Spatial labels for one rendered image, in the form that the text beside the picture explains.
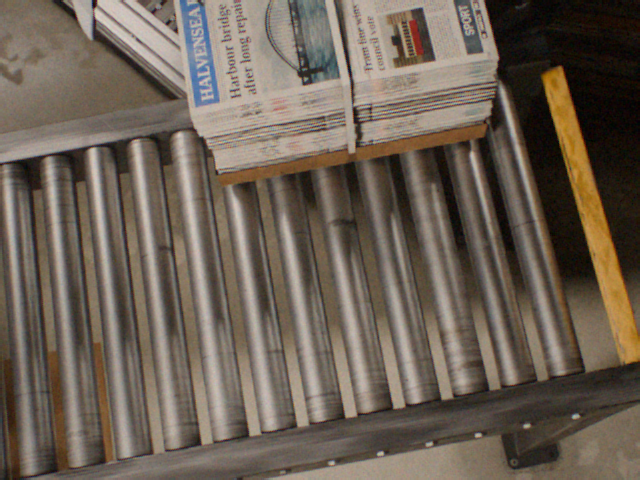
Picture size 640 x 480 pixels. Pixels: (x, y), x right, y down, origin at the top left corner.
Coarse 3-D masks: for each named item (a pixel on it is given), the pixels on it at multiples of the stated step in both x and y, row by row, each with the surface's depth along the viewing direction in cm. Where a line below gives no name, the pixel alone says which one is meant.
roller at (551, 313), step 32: (512, 96) 135; (512, 128) 132; (512, 160) 131; (512, 192) 130; (512, 224) 130; (544, 224) 128; (544, 256) 126; (544, 288) 125; (544, 320) 124; (544, 352) 124; (576, 352) 123
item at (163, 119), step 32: (544, 32) 136; (512, 64) 135; (544, 64) 136; (32, 128) 136; (64, 128) 136; (96, 128) 136; (128, 128) 136; (160, 128) 135; (192, 128) 135; (0, 160) 135; (32, 160) 136
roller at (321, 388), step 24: (288, 192) 131; (288, 216) 130; (288, 240) 129; (312, 240) 131; (288, 264) 129; (312, 264) 129; (288, 288) 128; (312, 288) 127; (312, 312) 126; (312, 336) 125; (312, 360) 124; (312, 384) 123; (336, 384) 124; (312, 408) 123; (336, 408) 123
